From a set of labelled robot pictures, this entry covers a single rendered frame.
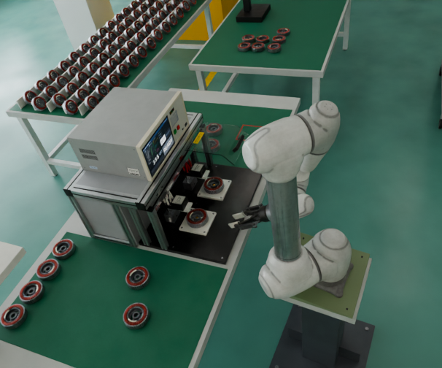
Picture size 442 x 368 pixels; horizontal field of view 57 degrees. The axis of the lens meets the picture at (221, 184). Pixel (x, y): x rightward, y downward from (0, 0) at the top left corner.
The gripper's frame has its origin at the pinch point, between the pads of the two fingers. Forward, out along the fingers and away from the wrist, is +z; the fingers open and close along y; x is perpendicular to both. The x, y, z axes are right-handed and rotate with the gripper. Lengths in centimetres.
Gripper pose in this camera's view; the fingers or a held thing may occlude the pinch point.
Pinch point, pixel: (236, 220)
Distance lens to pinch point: 200.9
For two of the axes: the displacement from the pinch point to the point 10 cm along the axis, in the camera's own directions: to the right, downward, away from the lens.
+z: -7.3, 2.3, 6.4
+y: 3.4, -6.9, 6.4
